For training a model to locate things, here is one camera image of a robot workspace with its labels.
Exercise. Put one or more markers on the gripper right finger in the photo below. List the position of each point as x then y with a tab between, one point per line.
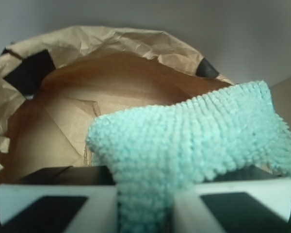
248	200

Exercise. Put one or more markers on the light blue cloth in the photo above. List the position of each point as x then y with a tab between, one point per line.
154	152

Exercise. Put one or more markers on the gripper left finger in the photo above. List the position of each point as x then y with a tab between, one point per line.
60	200

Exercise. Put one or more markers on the brown paper bag basin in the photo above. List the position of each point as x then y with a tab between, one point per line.
52	87

